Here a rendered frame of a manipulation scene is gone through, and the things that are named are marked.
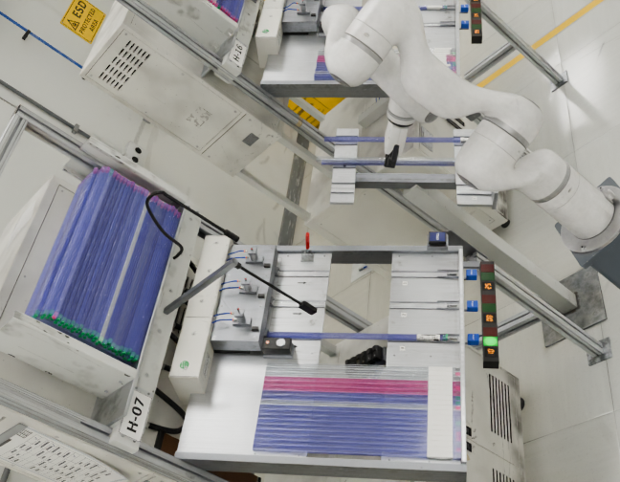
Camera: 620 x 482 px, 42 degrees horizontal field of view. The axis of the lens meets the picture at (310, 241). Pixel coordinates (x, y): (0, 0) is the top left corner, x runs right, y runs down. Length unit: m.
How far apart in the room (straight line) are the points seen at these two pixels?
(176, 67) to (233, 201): 1.89
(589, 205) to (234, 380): 1.00
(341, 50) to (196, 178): 3.06
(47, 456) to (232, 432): 0.48
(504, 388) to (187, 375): 1.19
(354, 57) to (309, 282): 0.84
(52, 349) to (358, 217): 1.76
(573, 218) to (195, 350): 1.01
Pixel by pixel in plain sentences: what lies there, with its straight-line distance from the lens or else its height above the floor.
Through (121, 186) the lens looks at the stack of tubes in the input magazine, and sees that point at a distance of 2.25.
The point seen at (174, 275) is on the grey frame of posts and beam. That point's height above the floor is 1.35.
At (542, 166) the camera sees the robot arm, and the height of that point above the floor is 0.96.
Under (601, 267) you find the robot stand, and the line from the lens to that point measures 2.11.
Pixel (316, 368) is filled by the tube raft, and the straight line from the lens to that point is 2.15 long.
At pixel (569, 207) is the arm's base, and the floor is 0.83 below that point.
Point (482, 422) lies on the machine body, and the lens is 2.68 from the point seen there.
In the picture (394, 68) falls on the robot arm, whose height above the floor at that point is 1.27.
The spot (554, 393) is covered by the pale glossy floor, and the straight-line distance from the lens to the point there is 2.92.
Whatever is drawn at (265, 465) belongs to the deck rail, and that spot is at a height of 1.03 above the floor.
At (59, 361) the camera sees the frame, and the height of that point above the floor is 1.55.
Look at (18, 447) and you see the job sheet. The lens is 2.22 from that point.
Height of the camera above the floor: 2.08
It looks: 26 degrees down
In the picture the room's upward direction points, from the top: 57 degrees counter-clockwise
